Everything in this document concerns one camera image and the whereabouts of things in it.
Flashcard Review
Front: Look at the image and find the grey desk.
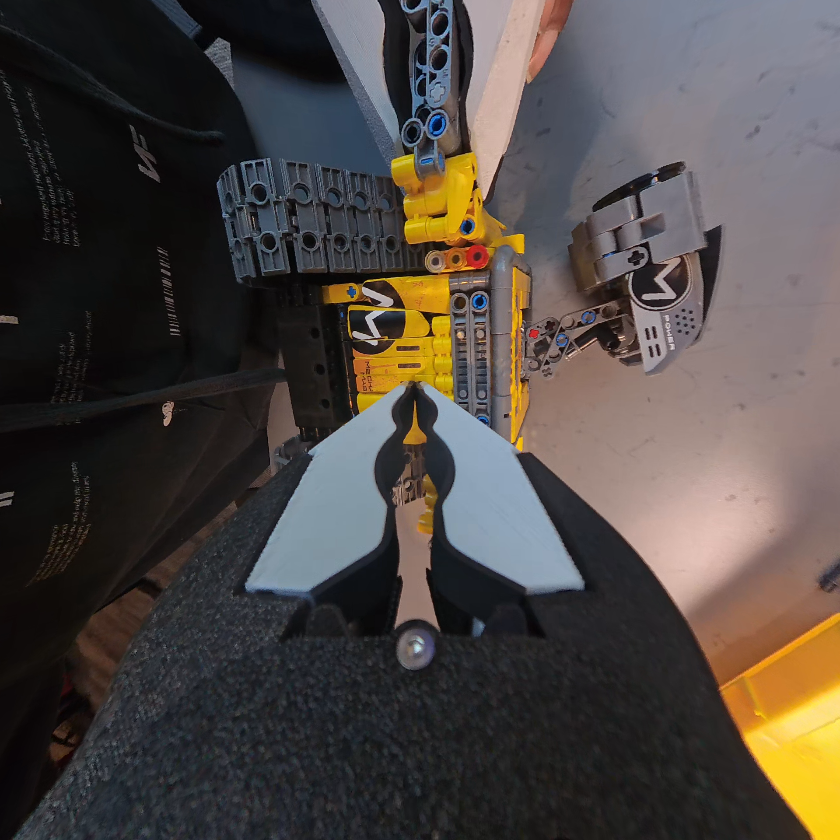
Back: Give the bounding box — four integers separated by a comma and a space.
223, 0, 840, 686

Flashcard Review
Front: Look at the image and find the large yellow plastic bin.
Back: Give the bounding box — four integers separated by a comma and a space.
718, 613, 840, 840

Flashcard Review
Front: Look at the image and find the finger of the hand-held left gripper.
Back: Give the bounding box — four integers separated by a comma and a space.
458, 0, 547, 198
311, 0, 416, 158

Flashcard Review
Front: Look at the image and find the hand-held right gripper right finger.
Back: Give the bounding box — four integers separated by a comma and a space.
416, 384, 585, 632

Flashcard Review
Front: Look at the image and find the yellow tracked building-brick robot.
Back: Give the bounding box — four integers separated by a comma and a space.
217, 0, 724, 534

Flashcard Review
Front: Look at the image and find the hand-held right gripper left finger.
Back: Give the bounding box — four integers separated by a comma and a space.
246, 384, 416, 632

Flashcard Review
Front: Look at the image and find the person's left hand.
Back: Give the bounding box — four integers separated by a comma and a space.
527, 0, 575, 83

